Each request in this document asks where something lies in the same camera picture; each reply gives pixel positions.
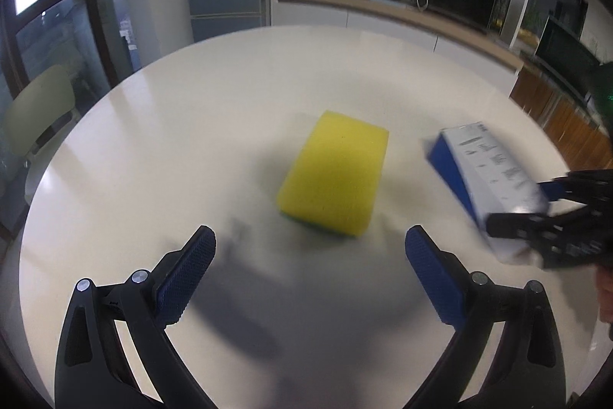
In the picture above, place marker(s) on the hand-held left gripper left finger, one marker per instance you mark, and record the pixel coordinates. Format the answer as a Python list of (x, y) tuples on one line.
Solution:
[(187, 275)]

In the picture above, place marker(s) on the white and blue box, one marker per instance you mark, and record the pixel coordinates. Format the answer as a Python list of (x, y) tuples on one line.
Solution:
[(493, 169)]

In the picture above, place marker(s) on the person's right hand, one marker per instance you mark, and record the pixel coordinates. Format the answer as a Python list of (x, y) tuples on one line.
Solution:
[(606, 294)]

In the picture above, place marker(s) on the yellow sponge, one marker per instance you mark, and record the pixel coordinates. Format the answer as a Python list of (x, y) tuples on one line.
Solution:
[(335, 169)]

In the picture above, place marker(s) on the green plastic chair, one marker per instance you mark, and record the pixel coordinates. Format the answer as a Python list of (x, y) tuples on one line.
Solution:
[(38, 112)]

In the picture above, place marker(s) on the kitchen counter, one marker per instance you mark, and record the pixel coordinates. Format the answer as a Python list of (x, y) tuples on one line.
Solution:
[(392, 18)]

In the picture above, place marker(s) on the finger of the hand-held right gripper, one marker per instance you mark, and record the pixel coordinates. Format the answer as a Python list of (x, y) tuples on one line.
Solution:
[(574, 186), (512, 224)]

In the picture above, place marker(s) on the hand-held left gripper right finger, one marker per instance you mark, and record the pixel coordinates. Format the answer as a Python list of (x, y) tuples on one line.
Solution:
[(433, 275)]

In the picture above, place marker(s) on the wooden sideboard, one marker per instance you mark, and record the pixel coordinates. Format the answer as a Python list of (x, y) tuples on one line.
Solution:
[(555, 107)]

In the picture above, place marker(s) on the white microwave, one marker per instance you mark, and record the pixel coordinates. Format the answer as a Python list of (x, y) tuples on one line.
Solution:
[(565, 54)]

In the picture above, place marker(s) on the black window frame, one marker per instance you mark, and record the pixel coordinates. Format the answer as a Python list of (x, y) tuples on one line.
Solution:
[(91, 6)]

